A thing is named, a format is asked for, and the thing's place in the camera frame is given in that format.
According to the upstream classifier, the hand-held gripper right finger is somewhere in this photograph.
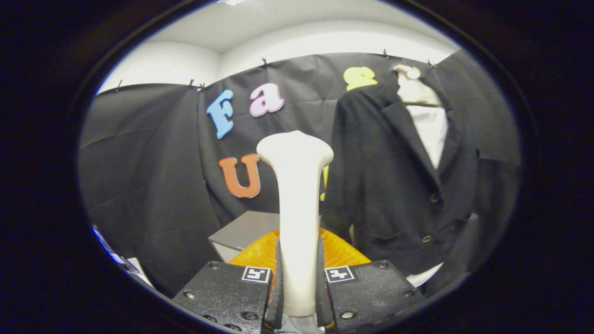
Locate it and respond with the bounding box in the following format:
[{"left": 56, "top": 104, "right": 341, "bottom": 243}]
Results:
[{"left": 316, "top": 227, "right": 426, "bottom": 334}]

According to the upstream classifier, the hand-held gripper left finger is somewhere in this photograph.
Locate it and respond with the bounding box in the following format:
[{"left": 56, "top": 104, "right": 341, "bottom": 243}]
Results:
[{"left": 172, "top": 228, "right": 284, "bottom": 334}]

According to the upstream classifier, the white garment steamer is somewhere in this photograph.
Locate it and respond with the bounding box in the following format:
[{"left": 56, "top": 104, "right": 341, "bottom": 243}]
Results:
[{"left": 256, "top": 131, "right": 335, "bottom": 334}]

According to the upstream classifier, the black suit jacket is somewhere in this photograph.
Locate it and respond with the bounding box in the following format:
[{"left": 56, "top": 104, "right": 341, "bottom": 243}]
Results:
[{"left": 320, "top": 70, "right": 483, "bottom": 297}]

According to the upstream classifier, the white clothes hanger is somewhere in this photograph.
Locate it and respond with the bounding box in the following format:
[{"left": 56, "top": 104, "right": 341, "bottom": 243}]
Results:
[{"left": 394, "top": 64, "right": 442, "bottom": 108}]

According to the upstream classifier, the grey cardboard box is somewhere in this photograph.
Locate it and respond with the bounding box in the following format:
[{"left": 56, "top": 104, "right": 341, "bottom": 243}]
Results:
[{"left": 208, "top": 210, "right": 322, "bottom": 263}]

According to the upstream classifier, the blue white object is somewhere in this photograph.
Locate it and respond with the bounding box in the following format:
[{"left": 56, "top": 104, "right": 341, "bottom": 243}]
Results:
[{"left": 92, "top": 225, "right": 155, "bottom": 288}]

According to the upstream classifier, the black backdrop cloth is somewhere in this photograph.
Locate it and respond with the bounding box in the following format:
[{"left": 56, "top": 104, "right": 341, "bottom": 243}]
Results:
[{"left": 78, "top": 49, "right": 523, "bottom": 297}]

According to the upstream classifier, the white mannequin torso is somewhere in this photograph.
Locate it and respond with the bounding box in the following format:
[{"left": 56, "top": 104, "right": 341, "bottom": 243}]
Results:
[{"left": 406, "top": 105, "right": 450, "bottom": 288}]

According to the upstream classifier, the row of black clips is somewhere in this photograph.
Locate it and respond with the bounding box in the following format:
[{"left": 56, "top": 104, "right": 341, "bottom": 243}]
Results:
[{"left": 115, "top": 49, "right": 437, "bottom": 92}]

